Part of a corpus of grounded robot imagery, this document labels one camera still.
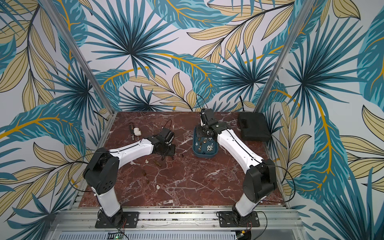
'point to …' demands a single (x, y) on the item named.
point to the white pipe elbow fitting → (137, 132)
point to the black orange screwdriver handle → (131, 129)
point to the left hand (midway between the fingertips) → (172, 153)
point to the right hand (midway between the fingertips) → (201, 129)
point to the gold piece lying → (157, 163)
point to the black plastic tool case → (253, 127)
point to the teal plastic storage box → (204, 147)
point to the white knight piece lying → (146, 161)
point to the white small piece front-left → (158, 186)
